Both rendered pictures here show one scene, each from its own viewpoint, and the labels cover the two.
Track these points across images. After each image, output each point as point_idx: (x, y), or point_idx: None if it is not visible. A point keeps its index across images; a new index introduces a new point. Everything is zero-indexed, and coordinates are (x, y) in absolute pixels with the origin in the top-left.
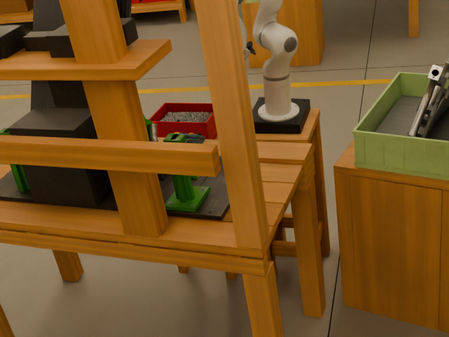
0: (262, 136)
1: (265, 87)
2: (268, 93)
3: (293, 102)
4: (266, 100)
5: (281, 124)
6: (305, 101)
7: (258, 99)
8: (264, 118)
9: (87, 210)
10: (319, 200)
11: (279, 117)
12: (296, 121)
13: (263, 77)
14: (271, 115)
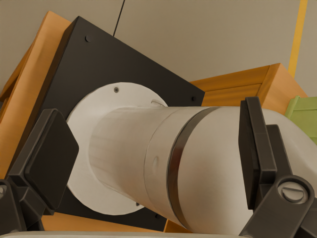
0: (47, 222)
1: (145, 193)
2: (139, 200)
3: (169, 99)
4: (115, 182)
5: (120, 224)
6: (194, 104)
7: (72, 38)
8: (79, 197)
9: None
10: None
11: (123, 197)
12: (159, 216)
13: (169, 189)
14: (103, 184)
